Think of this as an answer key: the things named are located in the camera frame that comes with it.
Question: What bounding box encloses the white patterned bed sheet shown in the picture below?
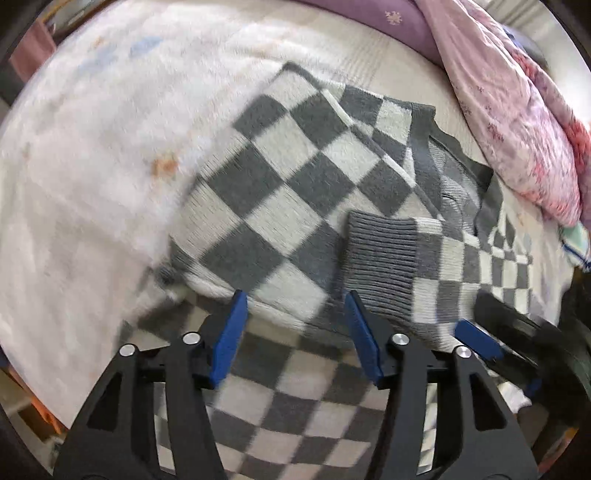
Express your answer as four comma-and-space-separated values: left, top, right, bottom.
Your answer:
0, 0, 578, 434

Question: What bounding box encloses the purple floral duvet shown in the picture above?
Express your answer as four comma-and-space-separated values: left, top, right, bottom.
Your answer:
317, 0, 590, 227

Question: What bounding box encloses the grey white checkered cardigan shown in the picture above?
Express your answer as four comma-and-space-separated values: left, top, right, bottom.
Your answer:
132, 63, 532, 479

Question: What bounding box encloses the pink grey towel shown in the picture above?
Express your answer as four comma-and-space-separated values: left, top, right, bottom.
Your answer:
9, 20, 56, 82

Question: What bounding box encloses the light blue striped pillow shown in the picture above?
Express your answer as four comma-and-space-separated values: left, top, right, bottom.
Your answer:
559, 222, 591, 273

